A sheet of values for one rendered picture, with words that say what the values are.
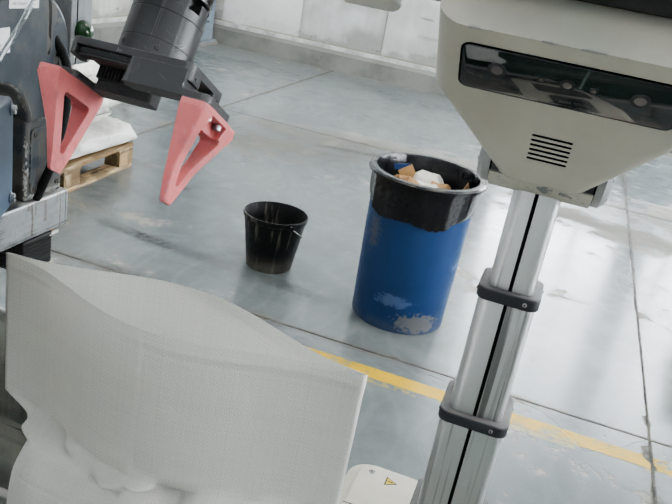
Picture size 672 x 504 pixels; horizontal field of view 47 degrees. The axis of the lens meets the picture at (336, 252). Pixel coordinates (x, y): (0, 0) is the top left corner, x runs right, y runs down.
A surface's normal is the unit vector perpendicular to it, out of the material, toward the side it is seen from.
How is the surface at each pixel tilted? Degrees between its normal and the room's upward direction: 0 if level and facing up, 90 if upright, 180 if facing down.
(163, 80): 60
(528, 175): 130
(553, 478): 0
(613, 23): 40
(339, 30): 90
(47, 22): 90
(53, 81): 82
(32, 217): 90
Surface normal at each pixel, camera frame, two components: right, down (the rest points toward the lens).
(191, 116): -0.29, 0.18
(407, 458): 0.17, -0.91
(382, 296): -0.49, 0.30
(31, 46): 0.93, 0.27
